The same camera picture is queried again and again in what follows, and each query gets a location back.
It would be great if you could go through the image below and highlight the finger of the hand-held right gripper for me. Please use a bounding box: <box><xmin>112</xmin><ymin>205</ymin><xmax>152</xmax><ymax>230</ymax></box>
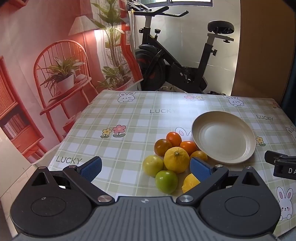
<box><xmin>265</xmin><ymin>151</ymin><xmax>296</xmax><ymax>163</ymax></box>

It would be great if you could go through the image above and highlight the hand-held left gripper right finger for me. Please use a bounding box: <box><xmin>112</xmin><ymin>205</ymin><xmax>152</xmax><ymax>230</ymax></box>
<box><xmin>176</xmin><ymin>157</ymin><xmax>259</xmax><ymax>206</ymax></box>

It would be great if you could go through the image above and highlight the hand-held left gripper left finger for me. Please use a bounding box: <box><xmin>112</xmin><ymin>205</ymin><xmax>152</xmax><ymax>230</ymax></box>
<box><xmin>31</xmin><ymin>156</ymin><xmax>115</xmax><ymax>205</ymax></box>

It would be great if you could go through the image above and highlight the greenish orange tangerine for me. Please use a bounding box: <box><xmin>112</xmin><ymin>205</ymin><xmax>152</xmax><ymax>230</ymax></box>
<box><xmin>190</xmin><ymin>151</ymin><xmax>208</xmax><ymax>163</ymax></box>

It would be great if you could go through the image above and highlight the small yellow lemon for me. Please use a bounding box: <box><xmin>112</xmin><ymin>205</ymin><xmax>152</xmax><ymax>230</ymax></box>
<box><xmin>182</xmin><ymin>173</ymin><xmax>201</xmax><ymax>194</ymax></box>

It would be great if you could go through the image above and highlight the large yellow lemon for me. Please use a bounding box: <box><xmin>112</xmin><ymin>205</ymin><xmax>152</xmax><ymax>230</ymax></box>
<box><xmin>164</xmin><ymin>147</ymin><xmax>190</xmax><ymax>174</ymax></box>

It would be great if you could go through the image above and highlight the bright orange tangerine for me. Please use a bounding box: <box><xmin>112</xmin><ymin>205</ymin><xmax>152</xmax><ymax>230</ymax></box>
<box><xmin>179</xmin><ymin>140</ymin><xmax>197</xmax><ymax>156</ymax></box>
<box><xmin>166</xmin><ymin>131</ymin><xmax>182</xmax><ymax>148</ymax></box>

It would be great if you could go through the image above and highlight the green apple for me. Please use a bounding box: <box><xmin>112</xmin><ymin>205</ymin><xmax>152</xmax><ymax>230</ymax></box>
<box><xmin>155</xmin><ymin>170</ymin><xmax>178</xmax><ymax>194</ymax></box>

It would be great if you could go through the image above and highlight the cream round plate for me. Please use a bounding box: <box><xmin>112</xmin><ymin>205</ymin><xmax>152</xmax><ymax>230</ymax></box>
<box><xmin>191</xmin><ymin>111</ymin><xmax>256</xmax><ymax>165</ymax></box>

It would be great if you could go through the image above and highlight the dark orange tangerine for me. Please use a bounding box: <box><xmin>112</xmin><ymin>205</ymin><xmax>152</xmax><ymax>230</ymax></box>
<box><xmin>154</xmin><ymin>138</ymin><xmax>173</xmax><ymax>157</ymax></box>

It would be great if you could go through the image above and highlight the yellow-green apple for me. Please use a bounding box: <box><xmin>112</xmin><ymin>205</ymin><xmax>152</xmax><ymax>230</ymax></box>
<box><xmin>142</xmin><ymin>155</ymin><xmax>164</xmax><ymax>178</ymax></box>

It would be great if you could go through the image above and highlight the checked printed tablecloth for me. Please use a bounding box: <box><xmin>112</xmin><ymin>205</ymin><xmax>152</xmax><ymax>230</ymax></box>
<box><xmin>47</xmin><ymin>90</ymin><xmax>296</xmax><ymax>237</ymax></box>

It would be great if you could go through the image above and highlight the brown wooden board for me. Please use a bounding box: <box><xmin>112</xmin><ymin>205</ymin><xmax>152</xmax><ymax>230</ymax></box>
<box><xmin>231</xmin><ymin>0</ymin><xmax>296</xmax><ymax>105</ymax></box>

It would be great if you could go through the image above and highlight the black exercise bike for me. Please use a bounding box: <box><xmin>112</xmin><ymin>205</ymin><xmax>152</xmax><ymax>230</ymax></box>
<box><xmin>127</xmin><ymin>0</ymin><xmax>235</xmax><ymax>94</ymax></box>

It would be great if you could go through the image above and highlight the window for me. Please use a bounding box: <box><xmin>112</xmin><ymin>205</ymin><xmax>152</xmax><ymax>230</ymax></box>
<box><xmin>146</xmin><ymin>0</ymin><xmax>213</xmax><ymax>8</ymax></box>

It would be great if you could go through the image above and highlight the printed wall poster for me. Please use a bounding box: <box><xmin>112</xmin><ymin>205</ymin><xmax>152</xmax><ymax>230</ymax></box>
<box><xmin>0</xmin><ymin>0</ymin><xmax>144</xmax><ymax>165</ymax></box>

